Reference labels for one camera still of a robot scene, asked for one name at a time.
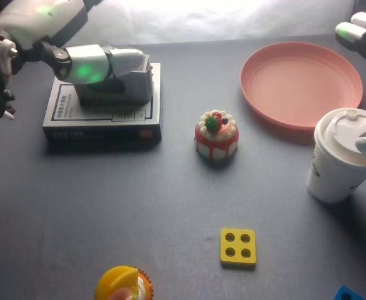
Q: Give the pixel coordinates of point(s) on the orange cupcake toy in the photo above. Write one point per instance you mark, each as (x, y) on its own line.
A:
(120, 284)

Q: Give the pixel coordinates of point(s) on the grey table cloth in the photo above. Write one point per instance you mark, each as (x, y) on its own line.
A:
(139, 203)

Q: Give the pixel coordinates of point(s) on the calculator box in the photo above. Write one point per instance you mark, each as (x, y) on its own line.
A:
(101, 134)

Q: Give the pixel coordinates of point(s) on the yellow four-hole block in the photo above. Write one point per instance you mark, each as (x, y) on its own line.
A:
(238, 248)

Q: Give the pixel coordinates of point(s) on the cream paper cup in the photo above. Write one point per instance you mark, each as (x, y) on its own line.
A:
(329, 168)

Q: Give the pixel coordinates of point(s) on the strawberry cake toy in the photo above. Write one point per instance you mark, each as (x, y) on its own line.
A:
(217, 137)

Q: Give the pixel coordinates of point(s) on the white cloth sheet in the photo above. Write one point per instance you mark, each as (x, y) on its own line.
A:
(201, 18)

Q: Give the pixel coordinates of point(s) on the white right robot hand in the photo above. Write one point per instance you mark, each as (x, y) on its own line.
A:
(348, 31)

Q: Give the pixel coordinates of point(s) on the blue toy block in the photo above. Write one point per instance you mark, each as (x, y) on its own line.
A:
(348, 293)

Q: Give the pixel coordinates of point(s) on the pink round plate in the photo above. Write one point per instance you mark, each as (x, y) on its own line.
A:
(298, 81)

